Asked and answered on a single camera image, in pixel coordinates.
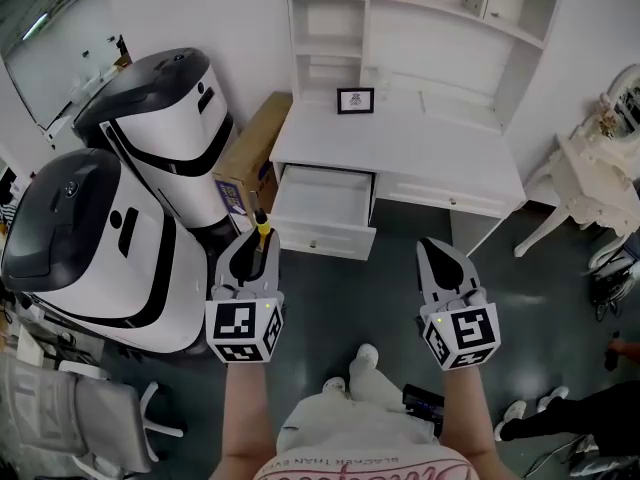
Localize black wheeled stand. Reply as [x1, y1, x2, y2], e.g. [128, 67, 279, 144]
[589, 247, 640, 322]

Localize black picture frame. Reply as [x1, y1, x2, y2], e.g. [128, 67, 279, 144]
[336, 87, 376, 116]

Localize black equipment pile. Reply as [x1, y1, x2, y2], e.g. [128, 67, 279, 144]
[564, 435, 640, 480]

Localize grey office chair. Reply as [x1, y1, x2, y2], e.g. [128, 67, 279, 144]
[0, 352, 187, 480]

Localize white ornate vanity table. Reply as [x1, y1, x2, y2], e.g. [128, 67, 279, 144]
[513, 62, 640, 259]

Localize brown cardboard box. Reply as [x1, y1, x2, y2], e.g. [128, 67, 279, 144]
[212, 91, 294, 235]

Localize clear glass ornament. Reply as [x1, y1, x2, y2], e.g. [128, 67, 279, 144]
[374, 67, 397, 101]

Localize person's right forearm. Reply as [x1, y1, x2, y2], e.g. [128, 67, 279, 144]
[438, 365, 507, 480]

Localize person's white printed shirt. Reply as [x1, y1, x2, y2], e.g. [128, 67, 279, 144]
[252, 440, 482, 480]

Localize white desk drawer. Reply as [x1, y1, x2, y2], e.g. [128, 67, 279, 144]
[269, 163, 378, 262]

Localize white and black robot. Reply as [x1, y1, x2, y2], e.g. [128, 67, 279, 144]
[72, 46, 236, 230]
[0, 147, 209, 355]

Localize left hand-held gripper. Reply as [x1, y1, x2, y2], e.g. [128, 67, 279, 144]
[204, 228, 285, 365]

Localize white hutch shelf unit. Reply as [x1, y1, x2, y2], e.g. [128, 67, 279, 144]
[279, 0, 567, 135]

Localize person's left forearm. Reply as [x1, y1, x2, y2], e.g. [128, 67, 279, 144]
[214, 360, 282, 480]

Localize person's light grey trousers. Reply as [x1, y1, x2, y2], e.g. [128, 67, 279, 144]
[276, 356, 442, 450]

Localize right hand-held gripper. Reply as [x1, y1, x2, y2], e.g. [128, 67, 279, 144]
[416, 237, 502, 372]

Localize black waist device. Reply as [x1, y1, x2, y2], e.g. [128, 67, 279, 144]
[402, 383, 446, 437]

